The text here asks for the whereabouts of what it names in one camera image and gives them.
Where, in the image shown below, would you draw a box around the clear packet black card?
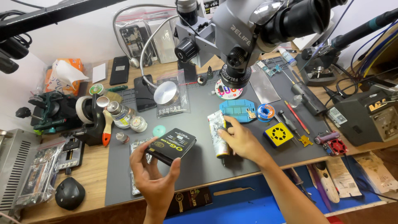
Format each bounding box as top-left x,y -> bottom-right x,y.
156,70 -> 191,119

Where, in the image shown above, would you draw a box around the person's right hand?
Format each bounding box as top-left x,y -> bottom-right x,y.
217,116 -> 269,167

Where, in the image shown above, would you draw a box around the metal tweezers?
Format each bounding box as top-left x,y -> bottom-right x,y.
213,186 -> 256,197

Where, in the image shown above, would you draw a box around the glass bottle metal pump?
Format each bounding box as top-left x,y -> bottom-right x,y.
96,96 -> 137,130

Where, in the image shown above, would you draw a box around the black soldering iron stand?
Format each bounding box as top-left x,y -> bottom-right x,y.
295,46 -> 343,87

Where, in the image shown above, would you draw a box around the grey silicone work mat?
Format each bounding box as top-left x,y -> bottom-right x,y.
105,56 -> 331,207

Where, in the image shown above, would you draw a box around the zip bag phone back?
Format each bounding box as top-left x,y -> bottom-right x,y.
113,9 -> 157,68

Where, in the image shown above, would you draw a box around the black battery box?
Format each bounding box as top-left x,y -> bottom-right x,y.
145,128 -> 197,167

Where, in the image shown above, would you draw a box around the black hot air handle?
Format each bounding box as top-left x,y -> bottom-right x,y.
281,70 -> 328,116

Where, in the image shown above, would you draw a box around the plastic bag phone parts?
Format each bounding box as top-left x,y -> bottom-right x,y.
15,136 -> 68,208

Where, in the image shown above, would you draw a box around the red small fan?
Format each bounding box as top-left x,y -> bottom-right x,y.
323,138 -> 348,156

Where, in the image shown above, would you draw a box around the silver phone frame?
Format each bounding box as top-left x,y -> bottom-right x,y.
130,138 -> 153,196

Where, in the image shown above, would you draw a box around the black teal soldering iron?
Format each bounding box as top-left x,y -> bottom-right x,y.
330,7 -> 398,51

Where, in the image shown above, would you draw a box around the small white jar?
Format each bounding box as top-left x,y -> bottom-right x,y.
130,116 -> 148,134

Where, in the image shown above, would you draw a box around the gooseneck lamp large silver head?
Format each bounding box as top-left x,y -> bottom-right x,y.
139,14 -> 181,106

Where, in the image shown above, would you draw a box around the white tape roll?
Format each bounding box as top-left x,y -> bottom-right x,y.
75,95 -> 93,124

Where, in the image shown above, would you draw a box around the black soldering station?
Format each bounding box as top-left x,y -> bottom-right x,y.
334,88 -> 398,147

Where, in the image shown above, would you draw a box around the white printed glue tube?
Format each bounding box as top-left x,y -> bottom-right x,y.
207,110 -> 231,167

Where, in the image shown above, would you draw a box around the black cable bundle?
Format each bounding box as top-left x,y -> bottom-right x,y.
0,10 -> 33,75

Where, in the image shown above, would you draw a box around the black metal clamp fixture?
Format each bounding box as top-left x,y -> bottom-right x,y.
57,136 -> 85,175

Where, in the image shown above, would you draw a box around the round colourful sticker disc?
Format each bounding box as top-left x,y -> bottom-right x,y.
214,79 -> 244,101

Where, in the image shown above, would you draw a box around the black phone glossy screen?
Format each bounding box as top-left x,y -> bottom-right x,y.
133,74 -> 157,113

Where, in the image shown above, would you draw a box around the blue drawer mat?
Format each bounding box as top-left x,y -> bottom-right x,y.
163,155 -> 383,224

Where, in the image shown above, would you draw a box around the white handheld tool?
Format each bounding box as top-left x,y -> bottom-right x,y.
312,161 -> 341,204

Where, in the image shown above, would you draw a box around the orange tissue pack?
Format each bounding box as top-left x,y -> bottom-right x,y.
43,58 -> 90,96

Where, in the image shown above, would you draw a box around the clear packet printed sheet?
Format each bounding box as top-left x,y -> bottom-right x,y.
354,151 -> 398,194

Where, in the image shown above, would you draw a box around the small clear dropper bottle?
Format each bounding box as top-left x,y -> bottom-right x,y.
289,94 -> 303,109

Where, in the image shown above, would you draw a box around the teal round disc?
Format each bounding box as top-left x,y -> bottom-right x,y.
152,125 -> 167,138

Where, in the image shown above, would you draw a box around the clear glass sheet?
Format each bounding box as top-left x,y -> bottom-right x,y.
248,71 -> 282,105

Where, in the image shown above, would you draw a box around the black computer mouse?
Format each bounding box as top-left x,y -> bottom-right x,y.
55,176 -> 86,211

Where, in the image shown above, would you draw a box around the purple thin tool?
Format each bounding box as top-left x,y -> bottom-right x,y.
306,163 -> 333,213

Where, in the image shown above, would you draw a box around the red thin screwdriver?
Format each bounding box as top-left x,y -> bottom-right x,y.
284,100 -> 311,135

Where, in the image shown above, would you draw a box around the black tape dispenser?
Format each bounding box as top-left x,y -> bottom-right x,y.
73,93 -> 108,147

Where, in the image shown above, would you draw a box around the blue yellow cable bundle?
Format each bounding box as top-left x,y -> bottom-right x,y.
351,18 -> 398,79

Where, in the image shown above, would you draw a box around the black screwdriver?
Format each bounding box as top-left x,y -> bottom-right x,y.
277,110 -> 301,139

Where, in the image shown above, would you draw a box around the purple battery cell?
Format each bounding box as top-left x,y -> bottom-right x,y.
314,131 -> 341,145

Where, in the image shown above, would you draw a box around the yellow black small fan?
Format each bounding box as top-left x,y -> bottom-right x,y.
263,122 -> 294,148

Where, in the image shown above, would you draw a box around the grey metal vented appliance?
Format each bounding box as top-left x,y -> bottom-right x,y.
0,128 -> 43,216

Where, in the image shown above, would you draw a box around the blue board holder fixture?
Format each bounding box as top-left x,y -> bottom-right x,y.
219,99 -> 257,124

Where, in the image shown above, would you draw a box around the orange handled brush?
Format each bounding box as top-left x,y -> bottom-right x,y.
102,108 -> 114,147

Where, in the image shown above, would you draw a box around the white paper card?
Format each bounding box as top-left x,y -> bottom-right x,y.
92,63 -> 107,84

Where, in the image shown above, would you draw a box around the clear empty zip bag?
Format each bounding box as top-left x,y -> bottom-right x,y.
143,11 -> 178,65

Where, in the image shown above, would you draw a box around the blue solder wire spool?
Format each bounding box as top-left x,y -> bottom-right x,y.
256,103 -> 276,123

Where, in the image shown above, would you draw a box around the black phone matte back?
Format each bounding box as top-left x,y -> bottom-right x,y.
109,56 -> 130,86

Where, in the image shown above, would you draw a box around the green phone circuit board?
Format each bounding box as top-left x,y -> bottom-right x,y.
256,60 -> 283,78

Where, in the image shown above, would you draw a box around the small clear vial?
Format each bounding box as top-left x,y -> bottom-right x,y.
115,131 -> 130,145

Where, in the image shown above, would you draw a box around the green black vise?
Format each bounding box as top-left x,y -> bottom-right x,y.
15,90 -> 84,136

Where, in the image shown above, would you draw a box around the grey stereo microscope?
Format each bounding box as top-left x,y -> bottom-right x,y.
174,0 -> 349,89

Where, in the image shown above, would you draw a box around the person's left hand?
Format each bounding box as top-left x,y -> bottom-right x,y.
129,145 -> 182,213

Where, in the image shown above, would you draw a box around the green handled brush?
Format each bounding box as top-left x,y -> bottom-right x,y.
104,85 -> 129,103

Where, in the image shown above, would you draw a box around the green solder wick spool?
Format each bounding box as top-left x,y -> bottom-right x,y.
89,83 -> 105,96

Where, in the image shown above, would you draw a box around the black gold flat packet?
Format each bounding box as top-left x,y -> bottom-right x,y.
164,186 -> 214,218

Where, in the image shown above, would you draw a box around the clear packet paper label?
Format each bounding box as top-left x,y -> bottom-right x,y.
325,156 -> 363,199

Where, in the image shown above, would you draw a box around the black thin tool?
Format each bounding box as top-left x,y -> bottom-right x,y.
287,168 -> 316,203

